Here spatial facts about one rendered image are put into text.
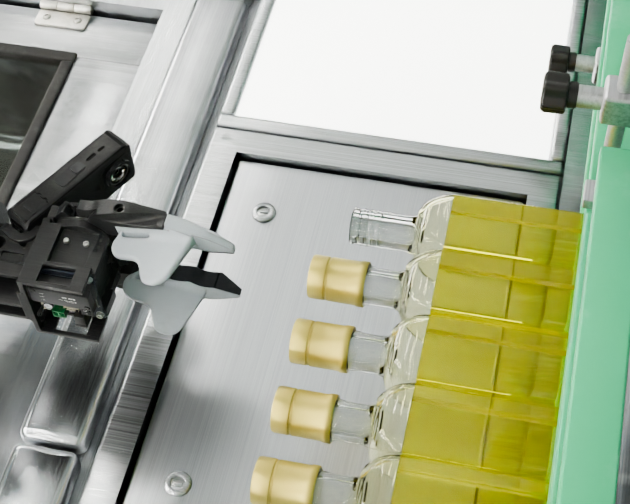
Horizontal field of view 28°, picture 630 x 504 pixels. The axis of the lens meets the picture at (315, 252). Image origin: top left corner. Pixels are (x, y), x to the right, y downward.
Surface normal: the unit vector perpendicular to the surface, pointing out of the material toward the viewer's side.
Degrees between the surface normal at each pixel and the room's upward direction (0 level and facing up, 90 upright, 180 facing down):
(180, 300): 100
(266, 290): 90
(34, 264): 90
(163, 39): 90
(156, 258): 80
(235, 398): 90
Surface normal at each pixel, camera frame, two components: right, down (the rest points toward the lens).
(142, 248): -0.21, -0.60
